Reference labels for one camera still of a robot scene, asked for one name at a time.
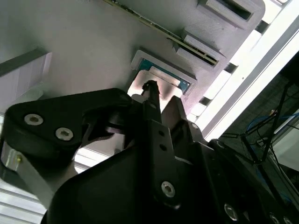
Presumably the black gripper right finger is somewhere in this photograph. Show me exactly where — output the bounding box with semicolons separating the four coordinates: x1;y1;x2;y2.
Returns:
163;95;299;224

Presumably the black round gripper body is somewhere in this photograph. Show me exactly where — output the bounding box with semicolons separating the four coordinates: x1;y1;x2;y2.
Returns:
41;144;225;224

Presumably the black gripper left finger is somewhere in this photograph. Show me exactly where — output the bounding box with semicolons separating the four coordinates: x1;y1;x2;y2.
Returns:
0;80;183;210

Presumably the silver topped CPU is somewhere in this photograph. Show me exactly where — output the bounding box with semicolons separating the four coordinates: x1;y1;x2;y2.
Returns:
128;59;193;101

